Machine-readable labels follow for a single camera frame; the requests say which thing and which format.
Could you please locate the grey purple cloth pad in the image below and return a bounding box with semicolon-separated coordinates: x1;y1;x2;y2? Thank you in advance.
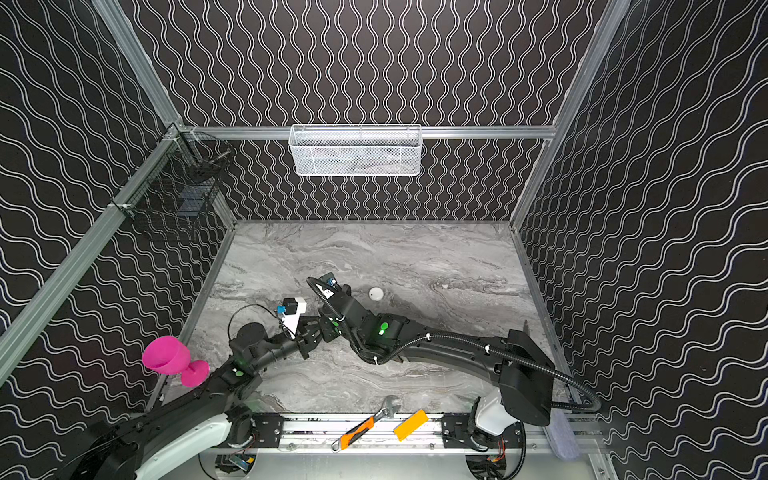
544;409;582;461

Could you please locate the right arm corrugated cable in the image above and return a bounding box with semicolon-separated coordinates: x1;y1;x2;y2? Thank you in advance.
305;275;602;414

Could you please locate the white earbud charging case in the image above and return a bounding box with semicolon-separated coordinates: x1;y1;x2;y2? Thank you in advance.
368;287;385;302

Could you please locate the pink plastic goblet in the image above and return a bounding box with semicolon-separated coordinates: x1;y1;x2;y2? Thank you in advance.
142;336;210;388

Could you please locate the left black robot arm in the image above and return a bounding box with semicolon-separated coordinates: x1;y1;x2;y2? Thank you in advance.
55;316;338;479

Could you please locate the white wire mesh basket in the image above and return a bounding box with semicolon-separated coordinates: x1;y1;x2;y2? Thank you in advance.
288;124;424;177

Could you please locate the black wire basket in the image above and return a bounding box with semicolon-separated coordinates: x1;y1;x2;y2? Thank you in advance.
117;131;235;243

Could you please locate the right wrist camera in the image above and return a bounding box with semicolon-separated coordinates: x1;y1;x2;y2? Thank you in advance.
319;272;341;298

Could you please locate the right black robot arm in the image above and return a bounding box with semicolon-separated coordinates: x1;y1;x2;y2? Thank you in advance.
315;288;554;427

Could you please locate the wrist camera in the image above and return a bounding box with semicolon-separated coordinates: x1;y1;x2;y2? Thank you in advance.
276;297;307;339
319;272;341;298

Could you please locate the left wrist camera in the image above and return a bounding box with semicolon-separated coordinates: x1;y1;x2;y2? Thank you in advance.
276;297;307;339

